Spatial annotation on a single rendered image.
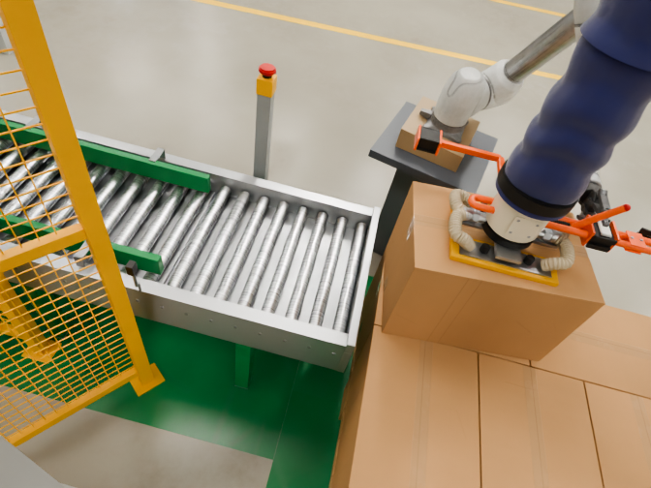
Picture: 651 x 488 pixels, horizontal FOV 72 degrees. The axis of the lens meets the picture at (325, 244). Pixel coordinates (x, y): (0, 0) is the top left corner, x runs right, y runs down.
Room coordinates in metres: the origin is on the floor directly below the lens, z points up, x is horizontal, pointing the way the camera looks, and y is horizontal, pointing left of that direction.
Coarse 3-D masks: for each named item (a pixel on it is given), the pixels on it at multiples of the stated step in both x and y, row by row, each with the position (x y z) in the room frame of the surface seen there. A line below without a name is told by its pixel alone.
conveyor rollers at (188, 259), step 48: (0, 144) 1.33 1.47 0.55; (0, 192) 1.08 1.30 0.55; (48, 192) 1.14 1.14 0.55; (240, 192) 1.41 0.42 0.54; (144, 240) 1.02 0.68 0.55; (192, 240) 1.08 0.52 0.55; (240, 240) 1.14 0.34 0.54; (288, 240) 1.20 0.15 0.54; (336, 240) 1.26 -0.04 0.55; (192, 288) 0.87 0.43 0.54
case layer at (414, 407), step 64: (384, 256) 1.26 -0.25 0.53; (640, 320) 1.24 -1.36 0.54; (384, 384) 0.68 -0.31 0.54; (448, 384) 0.74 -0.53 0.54; (512, 384) 0.80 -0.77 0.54; (576, 384) 0.86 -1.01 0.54; (640, 384) 0.93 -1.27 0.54; (384, 448) 0.47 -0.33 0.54; (448, 448) 0.52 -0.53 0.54; (512, 448) 0.57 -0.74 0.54; (576, 448) 0.62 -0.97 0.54; (640, 448) 0.68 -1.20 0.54
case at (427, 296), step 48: (432, 192) 1.24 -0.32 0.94; (432, 240) 1.00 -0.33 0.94; (480, 240) 1.05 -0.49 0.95; (576, 240) 1.17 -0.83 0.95; (384, 288) 1.06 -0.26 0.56; (432, 288) 0.88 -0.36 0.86; (480, 288) 0.89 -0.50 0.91; (528, 288) 0.90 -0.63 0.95; (576, 288) 0.95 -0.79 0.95; (432, 336) 0.88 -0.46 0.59; (480, 336) 0.90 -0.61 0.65; (528, 336) 0.91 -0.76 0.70
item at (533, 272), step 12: (456, 252) 0.96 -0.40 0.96; (468, 252) 0.97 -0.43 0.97; (480, 252) 0.98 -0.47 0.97; (492, 252) 0.99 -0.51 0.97; (480, 264) 0.94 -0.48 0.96; (492, 264) 0.94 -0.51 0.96; (504, 264) 0.95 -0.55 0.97; (516, 264) 0.96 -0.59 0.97; (528, 264) 0.97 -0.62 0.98; (540, 264) 0.99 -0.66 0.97; (516, 276) 0.93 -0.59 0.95; (528, 276) 0.93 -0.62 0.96; (540, 276) 0.94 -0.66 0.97; (552, 276) 0.96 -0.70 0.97
